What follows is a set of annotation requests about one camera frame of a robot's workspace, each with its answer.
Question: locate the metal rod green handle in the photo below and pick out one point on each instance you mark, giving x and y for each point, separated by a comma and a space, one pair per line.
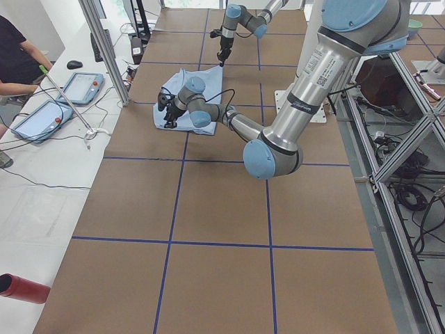
82, 119

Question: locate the blue teach pendant far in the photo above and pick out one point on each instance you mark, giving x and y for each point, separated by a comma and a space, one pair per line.
82, 87

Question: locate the light blue t-shirt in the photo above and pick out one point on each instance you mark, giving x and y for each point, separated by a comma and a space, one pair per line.
212, 78

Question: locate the blue teach pendant near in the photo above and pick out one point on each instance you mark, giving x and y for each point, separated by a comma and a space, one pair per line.
43, 122

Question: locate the red cylinder bottle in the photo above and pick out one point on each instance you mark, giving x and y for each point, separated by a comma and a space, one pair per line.
15, 287

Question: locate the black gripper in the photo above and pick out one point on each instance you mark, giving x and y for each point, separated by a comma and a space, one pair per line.
171, 113
224, 43

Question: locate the blue teach pendant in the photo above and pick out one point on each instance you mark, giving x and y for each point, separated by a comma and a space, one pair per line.
43, 122
82, 87

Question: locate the aluminium frame post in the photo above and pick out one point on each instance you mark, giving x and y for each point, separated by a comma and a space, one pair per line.
92, 17

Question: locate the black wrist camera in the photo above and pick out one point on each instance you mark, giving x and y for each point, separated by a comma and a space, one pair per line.
162, 101
215, 33

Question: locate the black computer mouse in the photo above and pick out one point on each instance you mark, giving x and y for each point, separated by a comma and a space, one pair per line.
73, 64

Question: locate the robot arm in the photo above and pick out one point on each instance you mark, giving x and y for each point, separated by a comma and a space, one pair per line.
345, 30
235, 15

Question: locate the seated person dark shirt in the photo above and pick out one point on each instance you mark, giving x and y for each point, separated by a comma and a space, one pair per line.
20, 62

